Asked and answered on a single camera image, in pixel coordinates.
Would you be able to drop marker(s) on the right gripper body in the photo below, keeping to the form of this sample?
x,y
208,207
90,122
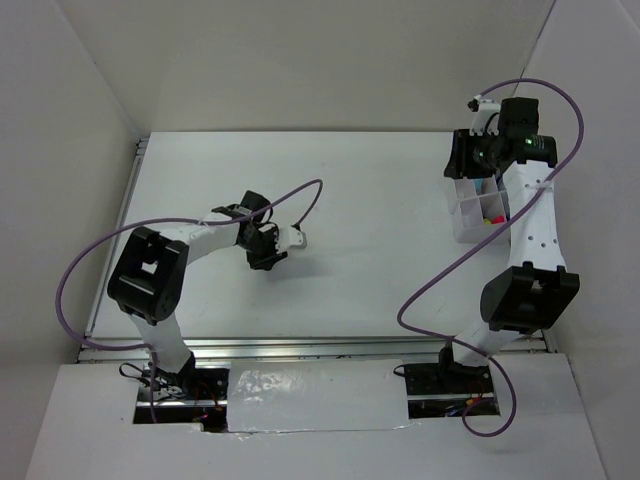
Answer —
x,y
483,165

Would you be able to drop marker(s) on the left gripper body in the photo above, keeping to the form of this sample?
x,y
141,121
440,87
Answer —
x,y
261,246

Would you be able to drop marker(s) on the light blue highlighter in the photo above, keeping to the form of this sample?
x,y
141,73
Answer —
x,y
478,184

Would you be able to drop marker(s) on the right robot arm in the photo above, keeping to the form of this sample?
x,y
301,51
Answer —
x,y
536,287

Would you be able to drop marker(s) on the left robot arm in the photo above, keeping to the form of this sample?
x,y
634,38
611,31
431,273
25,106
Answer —
x,y
148,278

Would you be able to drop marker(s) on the white compartment organizer box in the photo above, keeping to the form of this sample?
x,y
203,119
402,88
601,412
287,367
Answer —
x,y
468,209

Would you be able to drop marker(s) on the white cover plate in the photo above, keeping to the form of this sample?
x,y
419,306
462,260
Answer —
x,y
316,396

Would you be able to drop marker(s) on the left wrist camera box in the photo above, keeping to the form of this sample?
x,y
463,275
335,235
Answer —
x,y
290,237

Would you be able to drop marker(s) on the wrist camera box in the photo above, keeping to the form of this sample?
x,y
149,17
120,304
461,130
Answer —
x,y
485,120
290,237

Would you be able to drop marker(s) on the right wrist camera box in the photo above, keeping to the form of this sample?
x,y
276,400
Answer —
x,y
485,120

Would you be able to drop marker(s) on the aluminium rail frame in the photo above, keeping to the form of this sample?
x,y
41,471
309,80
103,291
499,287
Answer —
x,y
374,210

